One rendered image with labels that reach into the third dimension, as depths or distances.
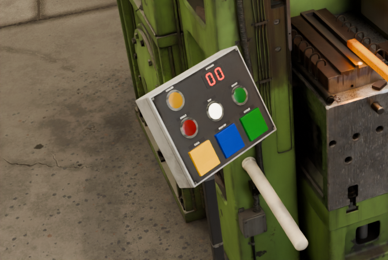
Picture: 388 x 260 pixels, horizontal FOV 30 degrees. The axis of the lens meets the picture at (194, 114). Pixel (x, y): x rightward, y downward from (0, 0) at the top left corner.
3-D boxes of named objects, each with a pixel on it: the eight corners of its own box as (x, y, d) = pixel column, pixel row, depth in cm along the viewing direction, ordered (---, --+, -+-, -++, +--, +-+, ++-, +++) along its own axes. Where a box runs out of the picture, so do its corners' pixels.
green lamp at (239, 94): (249, 101, 209) (248, 89, 207) (234, 106, 208) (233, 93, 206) (245, 96, 212) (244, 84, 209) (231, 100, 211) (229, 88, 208)
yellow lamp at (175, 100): (186, 107, 198) (184, 94, 195) (170, 111, 197) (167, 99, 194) (182, 101, 200) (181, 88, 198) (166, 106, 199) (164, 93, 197)
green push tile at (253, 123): (269, 129, 212) (258, 106, 211) (251, 141, 209) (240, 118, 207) (265, 130, 214) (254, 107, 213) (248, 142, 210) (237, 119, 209)
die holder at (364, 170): (424, 181, 261) (432, 76, 236) (328, 212, 254) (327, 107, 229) (350, 103, 306) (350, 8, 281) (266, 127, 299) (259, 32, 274)
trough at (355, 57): (370, 65, 233) (370, 60, 232) (355, 69, 232) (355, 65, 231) (313, 12, 267) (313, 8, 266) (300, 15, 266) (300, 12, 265)
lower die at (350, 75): (383, 79, 238) (384, 57, 233) (328, 95, 234) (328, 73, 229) (325, 26, 272) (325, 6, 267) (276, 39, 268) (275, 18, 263)
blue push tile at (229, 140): (245, 145, 207) (234, 122, 206) (227, 158, 204) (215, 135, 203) (242, 146, 208) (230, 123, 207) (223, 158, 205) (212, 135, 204)
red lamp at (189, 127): (200, 134, 199) (198, 122, 197) (183, 139, 198) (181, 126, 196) (196, 129, 202) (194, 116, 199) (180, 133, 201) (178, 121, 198)
